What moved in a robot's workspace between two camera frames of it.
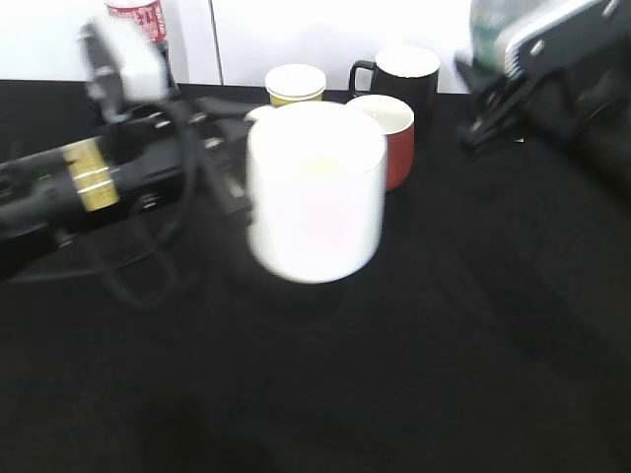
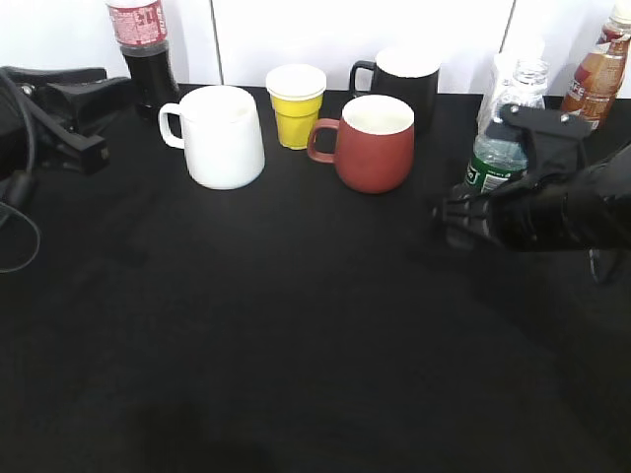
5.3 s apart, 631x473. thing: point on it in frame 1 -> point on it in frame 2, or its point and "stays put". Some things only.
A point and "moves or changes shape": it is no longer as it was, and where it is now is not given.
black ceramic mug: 409,73 stays put
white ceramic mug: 316,174 moves or changes shape
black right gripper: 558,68 -> 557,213
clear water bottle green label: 488,19 -> 497,160
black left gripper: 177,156 -> 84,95
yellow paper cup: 295,83 stays put
